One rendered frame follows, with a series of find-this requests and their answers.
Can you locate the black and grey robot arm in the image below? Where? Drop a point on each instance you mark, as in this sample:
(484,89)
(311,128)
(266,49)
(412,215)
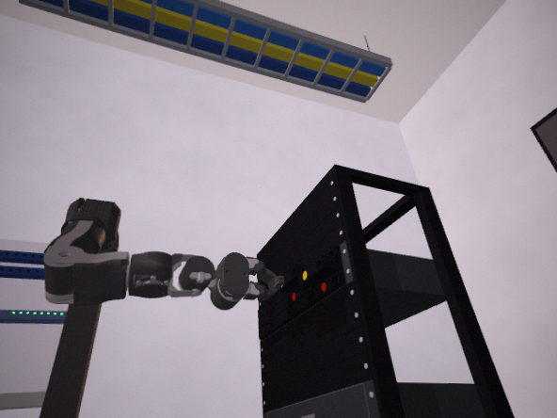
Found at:
(102,276)

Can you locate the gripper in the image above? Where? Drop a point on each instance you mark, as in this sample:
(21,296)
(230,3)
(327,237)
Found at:
(231,281)

